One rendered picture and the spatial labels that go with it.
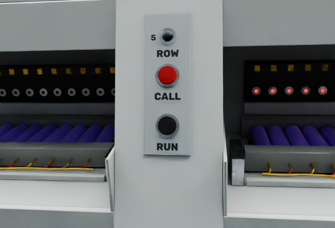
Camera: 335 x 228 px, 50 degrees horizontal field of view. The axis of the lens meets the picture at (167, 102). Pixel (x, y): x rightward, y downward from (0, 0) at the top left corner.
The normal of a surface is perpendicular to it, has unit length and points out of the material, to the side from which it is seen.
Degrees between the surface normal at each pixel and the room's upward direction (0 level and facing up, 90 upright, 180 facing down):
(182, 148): 90
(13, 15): 109
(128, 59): 90
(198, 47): 90
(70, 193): 19
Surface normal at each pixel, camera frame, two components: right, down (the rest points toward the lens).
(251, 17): -0.12, 0.29
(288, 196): -0.04, -0.96
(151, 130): -0.13, -0.04
